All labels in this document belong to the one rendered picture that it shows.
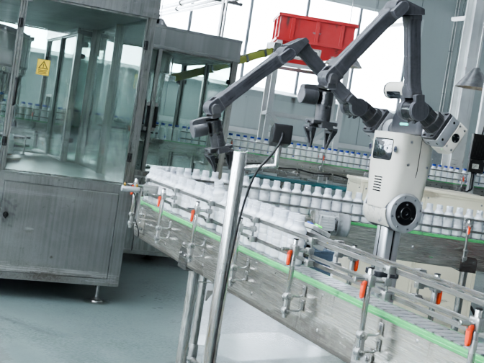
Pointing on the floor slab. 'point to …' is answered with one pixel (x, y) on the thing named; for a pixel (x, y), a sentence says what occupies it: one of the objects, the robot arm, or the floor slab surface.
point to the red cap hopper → (325, 49)
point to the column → (459, 106)
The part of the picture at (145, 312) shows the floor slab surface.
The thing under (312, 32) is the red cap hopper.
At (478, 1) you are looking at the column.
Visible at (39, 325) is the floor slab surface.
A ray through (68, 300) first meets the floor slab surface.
